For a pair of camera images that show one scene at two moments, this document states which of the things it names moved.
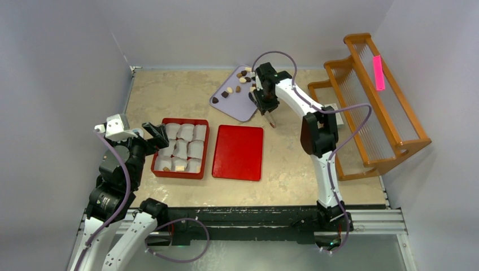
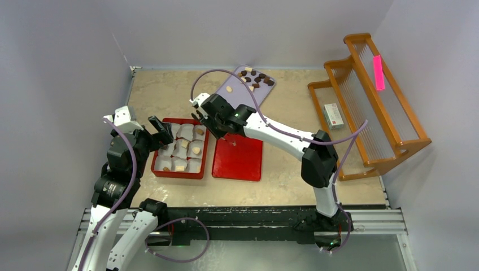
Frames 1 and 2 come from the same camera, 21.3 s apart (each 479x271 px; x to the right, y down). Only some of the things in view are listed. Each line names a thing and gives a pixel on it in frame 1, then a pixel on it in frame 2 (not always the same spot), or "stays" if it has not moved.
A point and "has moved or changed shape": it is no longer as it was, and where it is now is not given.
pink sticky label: (378, 73) stays
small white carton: (339, 121) stays
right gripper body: (266, 101) to (215, 126)
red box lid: (238, 153) stays
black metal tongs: (270, 119) has moved or changed shape
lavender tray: (233, 96) stays
